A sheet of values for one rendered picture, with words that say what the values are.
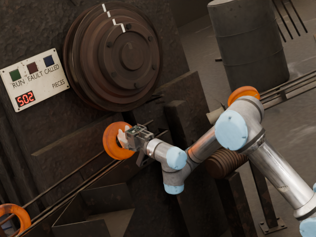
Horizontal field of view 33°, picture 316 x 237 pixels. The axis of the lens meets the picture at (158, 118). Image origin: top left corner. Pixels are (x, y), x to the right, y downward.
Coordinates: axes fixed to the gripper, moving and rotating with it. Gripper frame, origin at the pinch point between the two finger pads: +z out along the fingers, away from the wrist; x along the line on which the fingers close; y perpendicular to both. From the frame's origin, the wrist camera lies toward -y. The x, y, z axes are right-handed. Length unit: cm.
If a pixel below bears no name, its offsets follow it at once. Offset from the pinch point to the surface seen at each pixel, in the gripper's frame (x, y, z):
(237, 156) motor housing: -54, -34, -14
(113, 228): 26.1, -18.7, -22.5
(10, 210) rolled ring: 49, -12, 10
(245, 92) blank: -67, -8, -10
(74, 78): 2.1, 21.5, 21.9
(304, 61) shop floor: -329, -128, 132
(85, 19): -10.4, 42.5, 23.3
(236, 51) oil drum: -241, -87, 146
